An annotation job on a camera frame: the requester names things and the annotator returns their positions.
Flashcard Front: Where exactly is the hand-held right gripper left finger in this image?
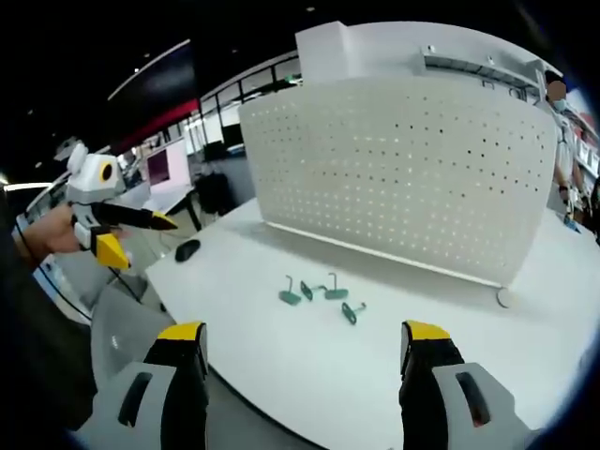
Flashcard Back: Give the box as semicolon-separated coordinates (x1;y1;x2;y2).
76;321;211;450

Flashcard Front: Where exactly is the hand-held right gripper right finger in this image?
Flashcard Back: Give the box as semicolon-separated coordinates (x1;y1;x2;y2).
398;320;536;450

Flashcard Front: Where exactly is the green hook assembly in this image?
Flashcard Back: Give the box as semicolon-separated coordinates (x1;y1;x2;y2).
277;275;303;306
340;301;368;325
299;279;328;301
323;273;350;301

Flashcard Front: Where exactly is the white perforated mounting plate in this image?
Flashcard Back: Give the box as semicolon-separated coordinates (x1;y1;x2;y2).
236;77;558;290

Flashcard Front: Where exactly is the person's left hand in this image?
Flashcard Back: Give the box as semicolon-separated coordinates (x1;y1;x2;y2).
16;204;135;269

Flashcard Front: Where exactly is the white side desk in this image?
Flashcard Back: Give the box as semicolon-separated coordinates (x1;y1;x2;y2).
139;180;203;233

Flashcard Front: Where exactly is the pink panel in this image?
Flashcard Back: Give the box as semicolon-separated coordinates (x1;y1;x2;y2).
145;150;171;185

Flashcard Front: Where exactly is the black computer mouse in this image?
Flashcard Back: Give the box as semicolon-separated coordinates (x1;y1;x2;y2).
174;239;202;263

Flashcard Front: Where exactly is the black office chair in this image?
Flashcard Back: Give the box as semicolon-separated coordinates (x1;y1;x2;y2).
193;171;237;218

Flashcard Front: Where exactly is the black cable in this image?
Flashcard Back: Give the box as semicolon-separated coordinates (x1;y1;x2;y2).
106;265;143;301

